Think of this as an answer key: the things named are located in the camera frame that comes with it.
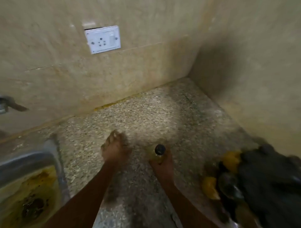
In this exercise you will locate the person's right hand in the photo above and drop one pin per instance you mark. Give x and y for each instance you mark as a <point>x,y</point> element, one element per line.
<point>163,168</point>

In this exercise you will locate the person's left forearm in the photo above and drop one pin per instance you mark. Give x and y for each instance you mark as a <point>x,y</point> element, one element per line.
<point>84,199</point>

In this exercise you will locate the person's right forearm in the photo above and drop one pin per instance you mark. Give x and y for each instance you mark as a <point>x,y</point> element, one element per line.
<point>188,206</point>

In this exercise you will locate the metal tap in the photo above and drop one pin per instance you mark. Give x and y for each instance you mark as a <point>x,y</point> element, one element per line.
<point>9,105</point>

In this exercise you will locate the black cloth bag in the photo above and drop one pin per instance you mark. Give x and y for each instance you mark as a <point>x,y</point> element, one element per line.
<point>270,185</point>

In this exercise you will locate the steel sink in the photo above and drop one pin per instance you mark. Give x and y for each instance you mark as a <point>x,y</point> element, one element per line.
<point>28,185</point>

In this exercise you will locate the white wall socket plate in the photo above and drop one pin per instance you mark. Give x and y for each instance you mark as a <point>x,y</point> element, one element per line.
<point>103,39</point>

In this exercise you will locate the person's left fingers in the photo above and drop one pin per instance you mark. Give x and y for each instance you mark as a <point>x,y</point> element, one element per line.
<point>116,139</point>

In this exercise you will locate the yellow bottle with black cap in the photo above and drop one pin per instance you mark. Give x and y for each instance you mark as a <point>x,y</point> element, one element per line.
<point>158,153</point>

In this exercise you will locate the person's left hand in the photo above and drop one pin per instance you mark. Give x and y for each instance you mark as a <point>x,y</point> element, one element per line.
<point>115,150</point>

